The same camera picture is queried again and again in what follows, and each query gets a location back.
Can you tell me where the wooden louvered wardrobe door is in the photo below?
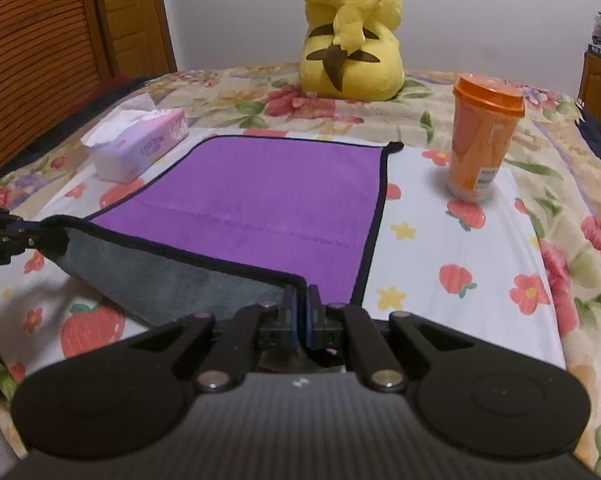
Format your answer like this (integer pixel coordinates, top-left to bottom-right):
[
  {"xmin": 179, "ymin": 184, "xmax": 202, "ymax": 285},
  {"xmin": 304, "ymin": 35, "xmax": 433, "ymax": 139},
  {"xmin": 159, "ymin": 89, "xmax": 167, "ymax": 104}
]
[{"xmin": 0, "ymin": 0, "xmax": 176, "ymax": 172}]

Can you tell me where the white strawberry print sheet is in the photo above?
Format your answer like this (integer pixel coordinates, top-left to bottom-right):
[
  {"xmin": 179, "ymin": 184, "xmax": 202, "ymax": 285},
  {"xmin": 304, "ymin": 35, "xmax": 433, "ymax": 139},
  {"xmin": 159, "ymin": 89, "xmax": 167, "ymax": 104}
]
[{"xmin": 0, "ymin": 127, "xmax": 567, "ymax": 386}]

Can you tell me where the orange plastic cup with lid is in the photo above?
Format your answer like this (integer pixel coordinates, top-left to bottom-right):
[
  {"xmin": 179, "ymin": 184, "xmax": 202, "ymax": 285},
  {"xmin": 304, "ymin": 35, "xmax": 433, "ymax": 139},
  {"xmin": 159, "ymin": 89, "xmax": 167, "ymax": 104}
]
[{"xmin": 447, "ymin": 73, "xmax": 526, "ymax": 203}]

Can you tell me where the pink tissue box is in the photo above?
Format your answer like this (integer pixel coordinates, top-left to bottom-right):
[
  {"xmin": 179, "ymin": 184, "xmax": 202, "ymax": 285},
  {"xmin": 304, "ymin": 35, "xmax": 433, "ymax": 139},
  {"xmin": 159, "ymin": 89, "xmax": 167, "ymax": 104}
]
[{"xmin": 80, "ymin": 93, "xmax": 189, "ymax": 183}]

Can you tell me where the floral bed blanket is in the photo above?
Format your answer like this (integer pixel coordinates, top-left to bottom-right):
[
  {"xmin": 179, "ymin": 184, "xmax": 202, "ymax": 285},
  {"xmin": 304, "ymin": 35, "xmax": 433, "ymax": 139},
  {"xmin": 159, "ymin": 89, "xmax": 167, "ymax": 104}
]
[{"xmin": 0, "ymin": 62, "xmax": 601, "ymax": 478}]

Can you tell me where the yellow Pikachu plush toy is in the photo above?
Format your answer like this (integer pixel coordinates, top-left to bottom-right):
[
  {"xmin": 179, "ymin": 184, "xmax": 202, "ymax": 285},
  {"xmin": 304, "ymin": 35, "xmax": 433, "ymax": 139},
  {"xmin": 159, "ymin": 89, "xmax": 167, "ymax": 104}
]
[{"xmin": 299, "ymin": 0, "xmax": 404, "ymax": 102}]

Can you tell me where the purple and grey towel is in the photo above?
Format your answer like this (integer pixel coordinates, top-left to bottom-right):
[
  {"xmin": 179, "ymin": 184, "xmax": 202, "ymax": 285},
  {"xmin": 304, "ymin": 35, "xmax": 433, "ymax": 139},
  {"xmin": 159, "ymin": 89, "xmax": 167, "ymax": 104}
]
[{"xmin": 43, "ymin": 136, "xmax": 402, "ymax": 326}]

